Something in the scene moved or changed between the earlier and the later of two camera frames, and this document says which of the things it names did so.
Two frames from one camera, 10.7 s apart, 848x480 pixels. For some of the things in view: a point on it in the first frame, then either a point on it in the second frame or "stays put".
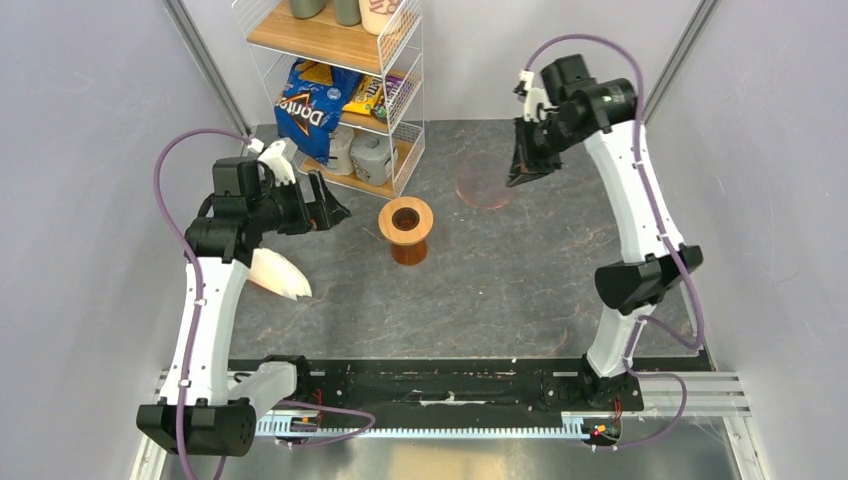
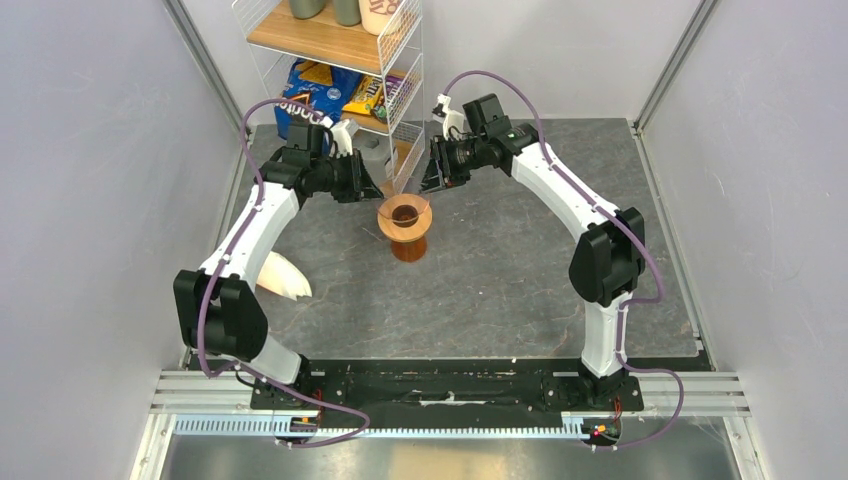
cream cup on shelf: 376,14 stays put
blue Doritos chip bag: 309,109 stays put
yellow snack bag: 366,97 stays put
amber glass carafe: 409,255 stays put
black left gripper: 324,212 to 361,185
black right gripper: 526,165 to 439,172
